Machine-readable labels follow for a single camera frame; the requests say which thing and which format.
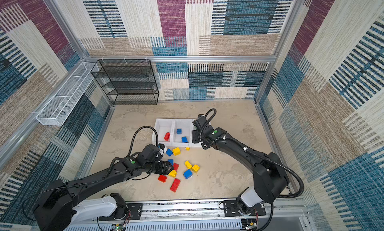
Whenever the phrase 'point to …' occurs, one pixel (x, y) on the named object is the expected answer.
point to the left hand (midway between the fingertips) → (169, 165)
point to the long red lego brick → (175, 185)
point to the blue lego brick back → (169, 152)
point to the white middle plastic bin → (186, 126)
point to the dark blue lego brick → (179, 131)
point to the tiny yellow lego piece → (187, 148)
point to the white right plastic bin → (193, 127)
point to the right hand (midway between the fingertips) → (197, 137)
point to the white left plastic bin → (164, 129)
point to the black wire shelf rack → (127, 81)
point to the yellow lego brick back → (176, 151)
